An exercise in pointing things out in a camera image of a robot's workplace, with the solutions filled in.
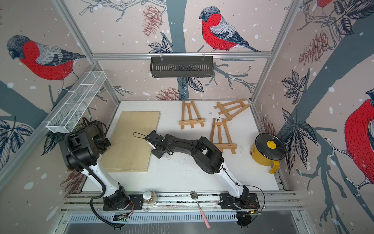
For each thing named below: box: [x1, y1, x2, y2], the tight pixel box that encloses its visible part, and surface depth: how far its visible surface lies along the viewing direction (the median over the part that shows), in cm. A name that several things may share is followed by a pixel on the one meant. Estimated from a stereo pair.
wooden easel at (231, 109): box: [213, 98, 251, 121], surface depth 117 cm
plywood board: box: [99, 111, 161, 173], surface depth 95 cm
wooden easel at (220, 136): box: [210, 117, 238, 155], surface depth 103 cm
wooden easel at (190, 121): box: [179, 99, 206, 130], surface depth 109 cm
